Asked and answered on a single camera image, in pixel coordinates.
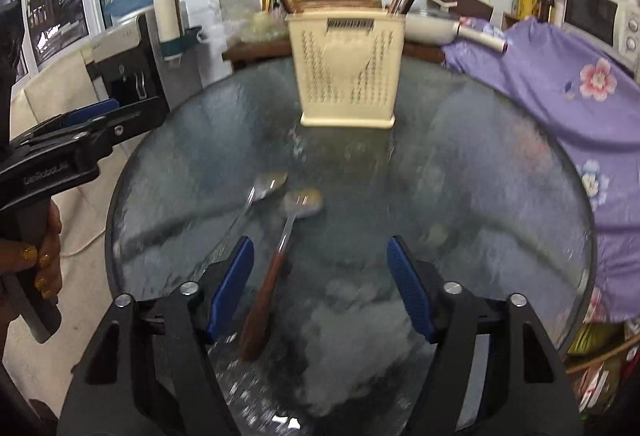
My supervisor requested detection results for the window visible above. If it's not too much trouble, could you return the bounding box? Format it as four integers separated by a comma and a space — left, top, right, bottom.
0, 0, 106, 77

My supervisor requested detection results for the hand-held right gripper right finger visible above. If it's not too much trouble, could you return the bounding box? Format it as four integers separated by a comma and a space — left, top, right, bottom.
386, 236, 583, 436

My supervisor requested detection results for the person's left hand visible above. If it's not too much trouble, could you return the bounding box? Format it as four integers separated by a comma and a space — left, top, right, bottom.
0, 205, 63, 302

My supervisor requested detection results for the green plastic bag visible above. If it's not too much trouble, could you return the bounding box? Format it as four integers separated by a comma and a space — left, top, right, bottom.
570, 321, 626, 357

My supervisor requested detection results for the wooden counter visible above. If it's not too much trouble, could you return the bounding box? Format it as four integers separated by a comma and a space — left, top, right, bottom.
222, 39, 446, 67

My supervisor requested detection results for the wooden handle metal spoon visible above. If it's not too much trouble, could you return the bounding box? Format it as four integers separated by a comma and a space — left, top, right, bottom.
239, 187, 325, 363

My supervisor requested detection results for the wicker rimmed basin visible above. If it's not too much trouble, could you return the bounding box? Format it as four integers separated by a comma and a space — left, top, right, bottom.
295, 0, 383, 14

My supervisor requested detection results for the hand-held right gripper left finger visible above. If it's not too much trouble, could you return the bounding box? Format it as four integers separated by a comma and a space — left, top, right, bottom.
57, 236, 256, 436

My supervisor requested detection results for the cream pot with lid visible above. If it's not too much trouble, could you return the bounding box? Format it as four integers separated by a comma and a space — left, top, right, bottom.
405, 9, 463, 44

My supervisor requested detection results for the cream plastic utensil holder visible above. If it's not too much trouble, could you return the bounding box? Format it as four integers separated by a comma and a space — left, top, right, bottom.
285, 11, 407, 129

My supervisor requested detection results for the beige cloth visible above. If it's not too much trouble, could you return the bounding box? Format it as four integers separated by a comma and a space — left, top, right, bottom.
10, 51, 131, 257

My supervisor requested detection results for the white paper cup dispenser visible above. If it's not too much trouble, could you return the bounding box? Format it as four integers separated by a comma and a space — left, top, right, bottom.
152, 0, 203, 62

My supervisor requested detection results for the purple floral cloth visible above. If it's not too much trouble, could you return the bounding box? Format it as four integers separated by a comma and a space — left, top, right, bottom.
442, 16, 640, 322

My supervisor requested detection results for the silver metal spoon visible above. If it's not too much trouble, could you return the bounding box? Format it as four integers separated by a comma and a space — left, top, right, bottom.
215, 171, 290, 262

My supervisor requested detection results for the grey water dispenser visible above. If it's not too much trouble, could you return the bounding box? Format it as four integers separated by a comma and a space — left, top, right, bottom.
82, 14, 173, 117

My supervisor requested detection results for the white microwave oven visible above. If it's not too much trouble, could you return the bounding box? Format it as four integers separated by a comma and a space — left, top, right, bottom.
562, 0, 640, 72

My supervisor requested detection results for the clear plastic bag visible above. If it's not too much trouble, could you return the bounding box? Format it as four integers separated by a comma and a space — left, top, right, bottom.
210, 1, 291, 44

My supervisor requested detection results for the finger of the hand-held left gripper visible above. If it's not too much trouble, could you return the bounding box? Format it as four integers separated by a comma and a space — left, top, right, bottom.
15, 98, 122, 143
30, 96, 170, 167

